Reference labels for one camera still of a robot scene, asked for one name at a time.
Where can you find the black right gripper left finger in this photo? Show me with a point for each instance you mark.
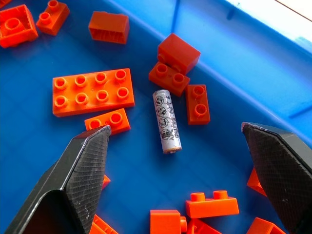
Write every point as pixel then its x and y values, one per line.
pixel 80 175

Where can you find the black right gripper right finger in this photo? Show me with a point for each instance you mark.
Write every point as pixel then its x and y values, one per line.
pixel 280 170

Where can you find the blue plastic bin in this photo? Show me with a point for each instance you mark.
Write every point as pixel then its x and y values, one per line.
pixel 146 122

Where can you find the orange two-stud brick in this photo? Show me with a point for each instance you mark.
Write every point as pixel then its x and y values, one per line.
pixel 52 18
pixel 108 26
pixel 179 52
pixel 167 223
pixel 168 78
pixel 114 122
pixel 212 203
pixel 198 104

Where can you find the orange eight-stud flat brick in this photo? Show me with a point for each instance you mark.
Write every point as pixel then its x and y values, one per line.
pixel 92 92

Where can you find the white AA battery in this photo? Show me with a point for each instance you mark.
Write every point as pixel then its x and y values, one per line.
pixel 167 122

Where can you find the orange four-stud brick underside up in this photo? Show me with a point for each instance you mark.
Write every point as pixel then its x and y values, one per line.
pixel 15 26

